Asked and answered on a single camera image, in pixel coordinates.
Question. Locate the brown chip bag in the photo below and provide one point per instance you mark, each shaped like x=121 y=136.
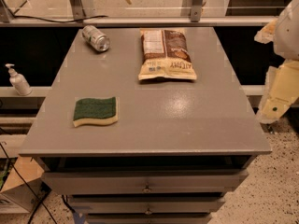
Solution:
x=165 y=54

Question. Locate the grey drawer cabinet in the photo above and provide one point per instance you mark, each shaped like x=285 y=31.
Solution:
x=190 y=141

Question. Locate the green yellow sponge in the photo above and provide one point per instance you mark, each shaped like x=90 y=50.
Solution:
x=93 y=111

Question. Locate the top drawer knob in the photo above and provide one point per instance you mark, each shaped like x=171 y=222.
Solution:
x=147 y=189

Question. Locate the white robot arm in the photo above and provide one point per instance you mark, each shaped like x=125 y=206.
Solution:
x=286 y=35

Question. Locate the silver soda can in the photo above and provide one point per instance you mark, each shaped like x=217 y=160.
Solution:
x=98 y=40

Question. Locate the left metal bracket post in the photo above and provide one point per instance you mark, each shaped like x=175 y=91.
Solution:
x=82 y=9

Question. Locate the white pump bottle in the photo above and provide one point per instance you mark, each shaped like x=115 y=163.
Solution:
x=18 y=81

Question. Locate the drawer knob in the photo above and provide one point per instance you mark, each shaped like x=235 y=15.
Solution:
x=147 y=189
x=148 y=212

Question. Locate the right metal bracket post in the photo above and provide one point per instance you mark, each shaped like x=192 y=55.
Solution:
x=196 y=10

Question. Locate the metal bracket post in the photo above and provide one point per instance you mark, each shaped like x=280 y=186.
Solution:
x=82 y=9
x=196 y=10

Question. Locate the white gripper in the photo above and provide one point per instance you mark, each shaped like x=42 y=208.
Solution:
x=288 y=36

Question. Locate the cardboard box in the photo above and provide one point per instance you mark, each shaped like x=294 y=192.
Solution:
x=18 y=195

